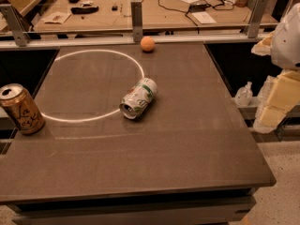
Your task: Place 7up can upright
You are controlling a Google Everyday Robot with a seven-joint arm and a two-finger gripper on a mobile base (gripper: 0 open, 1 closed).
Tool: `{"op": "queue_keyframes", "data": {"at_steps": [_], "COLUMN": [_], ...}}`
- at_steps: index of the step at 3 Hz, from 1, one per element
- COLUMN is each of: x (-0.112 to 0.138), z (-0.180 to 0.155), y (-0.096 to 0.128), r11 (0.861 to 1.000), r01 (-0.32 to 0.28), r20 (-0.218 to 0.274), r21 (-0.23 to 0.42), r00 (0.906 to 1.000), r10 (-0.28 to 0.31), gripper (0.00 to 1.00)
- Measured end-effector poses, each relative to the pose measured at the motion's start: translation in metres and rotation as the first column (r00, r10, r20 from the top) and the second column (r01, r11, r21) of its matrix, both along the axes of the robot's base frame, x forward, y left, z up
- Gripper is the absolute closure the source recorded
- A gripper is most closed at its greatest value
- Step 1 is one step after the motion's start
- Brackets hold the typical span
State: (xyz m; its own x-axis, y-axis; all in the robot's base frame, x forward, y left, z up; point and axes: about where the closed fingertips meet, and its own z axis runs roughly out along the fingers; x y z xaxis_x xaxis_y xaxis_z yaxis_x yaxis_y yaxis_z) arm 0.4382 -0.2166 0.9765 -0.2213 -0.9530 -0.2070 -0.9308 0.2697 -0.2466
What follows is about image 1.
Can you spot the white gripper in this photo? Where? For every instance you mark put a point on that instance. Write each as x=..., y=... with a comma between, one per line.
x=288, y=44

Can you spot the white green 7up can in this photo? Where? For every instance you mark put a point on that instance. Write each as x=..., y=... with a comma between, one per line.
x=138, y=98

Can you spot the gold LaCroix can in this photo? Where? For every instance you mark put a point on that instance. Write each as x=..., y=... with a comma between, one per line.
x=21, y=108

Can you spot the clear small bottle left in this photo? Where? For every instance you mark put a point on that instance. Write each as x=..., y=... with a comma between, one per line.
x=243, y=95

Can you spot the white paper card right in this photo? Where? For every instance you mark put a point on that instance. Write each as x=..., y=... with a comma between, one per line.
x=203, y=17

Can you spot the orange ball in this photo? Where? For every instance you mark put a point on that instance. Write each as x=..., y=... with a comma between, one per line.
x=147, y=44

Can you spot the wooden background desk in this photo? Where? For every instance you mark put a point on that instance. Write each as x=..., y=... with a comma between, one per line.
x=156, y=15

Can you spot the black device on desk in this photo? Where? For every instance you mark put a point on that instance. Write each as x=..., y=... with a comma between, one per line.
x=84, y=10

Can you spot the white paper sheet left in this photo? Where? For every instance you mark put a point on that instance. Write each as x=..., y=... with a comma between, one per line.
x=56, y=17

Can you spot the metal bracket right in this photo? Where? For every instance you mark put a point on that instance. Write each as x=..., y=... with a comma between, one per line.
x=256, y=18

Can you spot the metal bracket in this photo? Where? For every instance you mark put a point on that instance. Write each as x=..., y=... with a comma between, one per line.
x=256, y=18
x=137, y=20
x=18, y=26

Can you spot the metal bracket middle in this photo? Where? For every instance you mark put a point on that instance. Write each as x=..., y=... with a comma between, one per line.
x=137, y=20

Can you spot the metal bracket left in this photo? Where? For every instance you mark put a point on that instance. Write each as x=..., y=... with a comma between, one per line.
x=18, y=26

